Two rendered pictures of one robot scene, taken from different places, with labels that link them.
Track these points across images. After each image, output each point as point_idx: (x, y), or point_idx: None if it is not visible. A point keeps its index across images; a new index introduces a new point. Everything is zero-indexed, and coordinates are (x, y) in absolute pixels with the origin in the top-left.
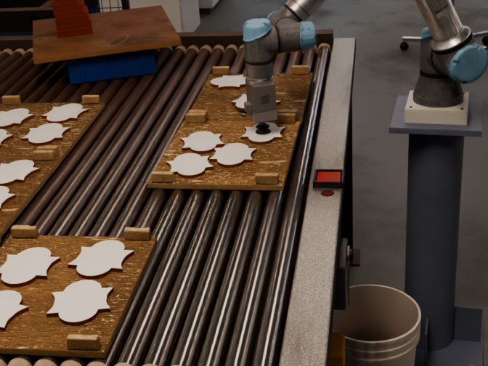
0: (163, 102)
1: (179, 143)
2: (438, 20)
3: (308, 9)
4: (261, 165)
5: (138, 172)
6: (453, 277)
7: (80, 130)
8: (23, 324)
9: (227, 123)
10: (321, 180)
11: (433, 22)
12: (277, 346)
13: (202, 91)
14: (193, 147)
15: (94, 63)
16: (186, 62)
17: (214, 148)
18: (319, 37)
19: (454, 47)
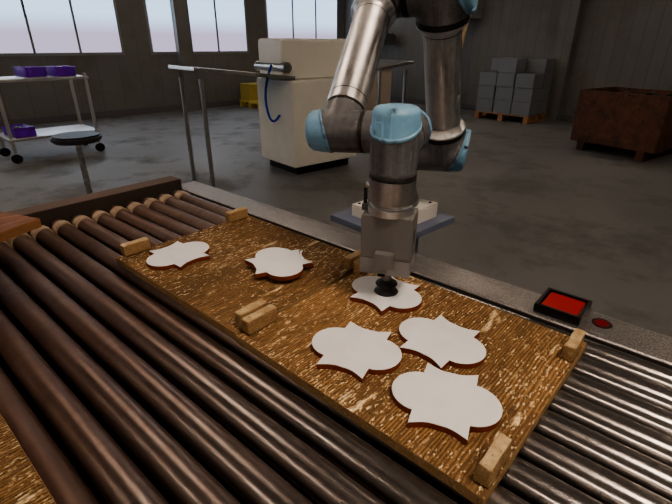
0: (104, 327)
1: (324, 373)
2: (457, 103)
3: (368, 98)
4: (498, 334)
5: (363, 487)
6: None
7: (42, 492)
8: None
9: (306, 304)
10: (573, 311)
11: (451, 106)
12: None
13: (160, 281)
14: (373, 364)
15: None
16: (25, 260)
17: (402, 347)
18: (167, 186)
19: (463, 132)
